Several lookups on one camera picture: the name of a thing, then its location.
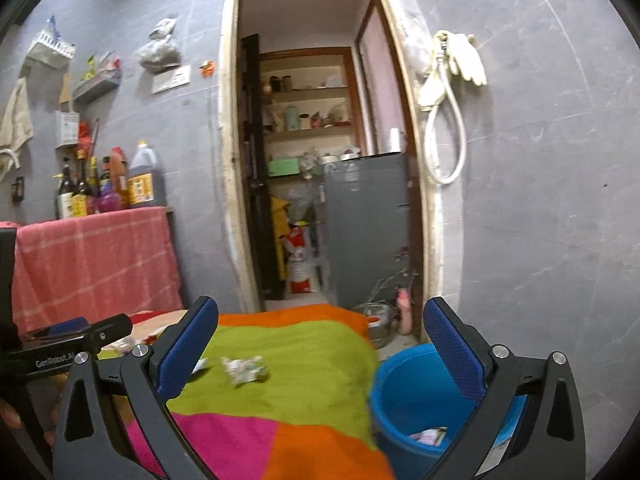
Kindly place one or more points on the pink bottle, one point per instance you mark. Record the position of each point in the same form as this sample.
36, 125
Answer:
404, 312

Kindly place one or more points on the dark wooden door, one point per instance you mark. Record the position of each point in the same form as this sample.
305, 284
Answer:
252, 160

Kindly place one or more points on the white cup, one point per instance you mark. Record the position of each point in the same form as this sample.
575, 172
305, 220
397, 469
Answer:
304, 121

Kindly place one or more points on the pink checkered towel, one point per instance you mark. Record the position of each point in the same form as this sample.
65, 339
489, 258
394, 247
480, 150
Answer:
100, 270

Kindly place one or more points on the small black wall device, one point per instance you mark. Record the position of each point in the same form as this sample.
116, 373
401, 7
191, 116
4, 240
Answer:
17, 189

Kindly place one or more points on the wooden door frame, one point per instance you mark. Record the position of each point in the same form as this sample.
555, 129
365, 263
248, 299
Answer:
230, 160

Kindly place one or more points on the orange plastic bottle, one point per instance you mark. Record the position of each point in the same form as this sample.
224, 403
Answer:
119, 175

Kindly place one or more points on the beige hanging towel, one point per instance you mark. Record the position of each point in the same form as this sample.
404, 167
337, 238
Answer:
15, 125

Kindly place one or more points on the cream rubber glove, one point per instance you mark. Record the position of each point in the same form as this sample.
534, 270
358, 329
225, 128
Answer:
467, 60
431, 91

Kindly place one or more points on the grey refrigerator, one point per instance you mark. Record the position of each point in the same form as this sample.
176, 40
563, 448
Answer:
365, 225

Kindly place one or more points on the person's left hand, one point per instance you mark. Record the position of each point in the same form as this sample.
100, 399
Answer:
9, 414

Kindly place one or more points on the dried flower branch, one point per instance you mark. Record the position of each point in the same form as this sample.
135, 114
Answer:
395, 275

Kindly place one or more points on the green box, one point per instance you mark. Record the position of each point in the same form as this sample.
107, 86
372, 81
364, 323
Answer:
283, 167

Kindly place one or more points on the dark glass bottle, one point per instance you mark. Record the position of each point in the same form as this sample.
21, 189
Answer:
65, 195

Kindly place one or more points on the hanging grey plastic bag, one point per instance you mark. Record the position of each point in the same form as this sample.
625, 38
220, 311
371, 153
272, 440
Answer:
160, 52

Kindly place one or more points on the magenta plastic bottle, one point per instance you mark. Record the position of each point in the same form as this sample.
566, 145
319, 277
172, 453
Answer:
109, 200

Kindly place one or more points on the blue plastic bucket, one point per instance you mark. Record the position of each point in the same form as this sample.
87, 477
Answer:
400, 400

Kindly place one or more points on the teal canister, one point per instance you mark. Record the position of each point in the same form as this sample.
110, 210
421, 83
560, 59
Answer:
290, 119

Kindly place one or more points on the red and white sack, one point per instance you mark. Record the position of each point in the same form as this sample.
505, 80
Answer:
301, 265

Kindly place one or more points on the white wall basket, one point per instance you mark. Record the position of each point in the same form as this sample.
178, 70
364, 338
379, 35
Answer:
50, 52

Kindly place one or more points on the clear plastic bag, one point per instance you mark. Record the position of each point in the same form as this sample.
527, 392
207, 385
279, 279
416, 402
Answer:
305, 205

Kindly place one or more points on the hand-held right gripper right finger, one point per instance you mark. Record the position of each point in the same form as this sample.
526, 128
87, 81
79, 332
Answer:
455, 355

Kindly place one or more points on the steel pot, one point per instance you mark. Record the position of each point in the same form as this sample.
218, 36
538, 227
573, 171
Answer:
377, 325

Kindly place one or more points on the grey wall shelf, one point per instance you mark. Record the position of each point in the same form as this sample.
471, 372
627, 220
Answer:
97, 87

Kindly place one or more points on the white paper ball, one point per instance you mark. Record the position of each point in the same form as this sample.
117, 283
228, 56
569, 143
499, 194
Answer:
245, 370

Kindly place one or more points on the yellow capped sauce bottle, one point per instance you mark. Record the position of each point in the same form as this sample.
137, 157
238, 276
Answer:
93, 185

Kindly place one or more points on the patterned cloth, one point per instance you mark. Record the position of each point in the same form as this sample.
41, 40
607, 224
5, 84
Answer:
150, 327

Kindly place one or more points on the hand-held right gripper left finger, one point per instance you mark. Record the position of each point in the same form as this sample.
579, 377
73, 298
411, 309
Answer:
182, 355

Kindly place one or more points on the multicolour patchwork blanket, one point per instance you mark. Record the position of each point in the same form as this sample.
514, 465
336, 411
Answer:
300, 360

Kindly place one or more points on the large dark liquid jug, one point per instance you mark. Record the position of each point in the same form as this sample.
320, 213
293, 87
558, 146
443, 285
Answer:
145, 180

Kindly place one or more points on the pink snack wrapper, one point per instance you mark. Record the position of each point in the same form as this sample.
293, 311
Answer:
430, 436

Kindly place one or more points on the wooden wall shelf unit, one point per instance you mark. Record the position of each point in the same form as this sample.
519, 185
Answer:
305, 94

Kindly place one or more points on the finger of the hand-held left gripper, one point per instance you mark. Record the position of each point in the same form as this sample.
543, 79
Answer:
67, 326
112, 329

